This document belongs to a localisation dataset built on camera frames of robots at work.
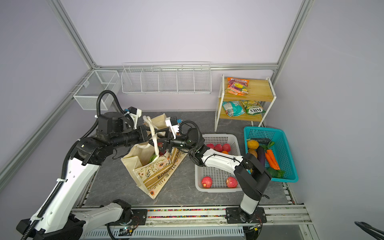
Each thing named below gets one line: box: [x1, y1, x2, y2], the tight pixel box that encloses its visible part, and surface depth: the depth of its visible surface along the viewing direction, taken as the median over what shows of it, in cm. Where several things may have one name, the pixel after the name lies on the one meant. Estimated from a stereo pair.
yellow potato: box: [247, 139, 260, 150], surface depth 97 cm
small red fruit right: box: [222, 143, 232, 152], surface depth 96 cm
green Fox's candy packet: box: [241, 100, 266, 116], surface depth 99 cm
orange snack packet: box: [225, 77, 250, 96], surface depth 84 cm
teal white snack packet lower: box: [222, 100, 246, 117], surface depth 98 cm
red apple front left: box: [201, 176, 213, 189], surface depth 82 cm
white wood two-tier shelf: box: [214, 74, 277, 132], surface depth 91 cm
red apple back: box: [226, 176, 239, 189], surface depth 81 cm
